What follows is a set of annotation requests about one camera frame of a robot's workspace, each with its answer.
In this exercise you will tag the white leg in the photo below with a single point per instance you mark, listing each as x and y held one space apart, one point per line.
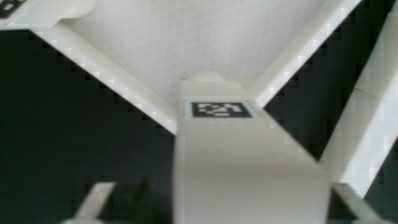
247 180

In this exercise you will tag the white desk tabletop tray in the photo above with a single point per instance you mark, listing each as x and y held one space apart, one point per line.
142 42

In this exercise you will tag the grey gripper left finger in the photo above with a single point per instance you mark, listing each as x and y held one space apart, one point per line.
115 205

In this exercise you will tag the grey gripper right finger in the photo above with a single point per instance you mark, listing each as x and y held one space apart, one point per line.
366 216

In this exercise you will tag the white U-shaped obstacle fence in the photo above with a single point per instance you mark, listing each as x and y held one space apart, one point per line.
366 129

